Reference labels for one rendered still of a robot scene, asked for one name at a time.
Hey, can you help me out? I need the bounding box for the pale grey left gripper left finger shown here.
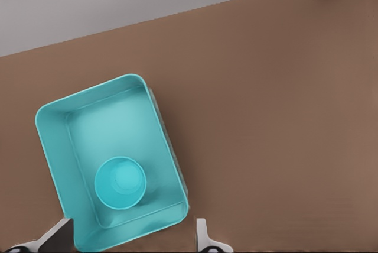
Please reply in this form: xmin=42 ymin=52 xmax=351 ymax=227
xmin=2 ymin=218 xmax=74 ymax=253

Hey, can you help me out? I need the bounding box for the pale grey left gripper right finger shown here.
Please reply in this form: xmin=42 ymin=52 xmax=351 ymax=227
xmin=195 ymin=218 xmax=234 ymax=253

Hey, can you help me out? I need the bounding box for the teal plastic cup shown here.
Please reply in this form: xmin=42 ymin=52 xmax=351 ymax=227
xmin=94 ymin=155 xmax=146 ymax=210

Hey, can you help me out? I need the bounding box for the teal plastic box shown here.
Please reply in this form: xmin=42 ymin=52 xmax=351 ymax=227
xmin=34 ymin=73 xmax=190 ymax=253

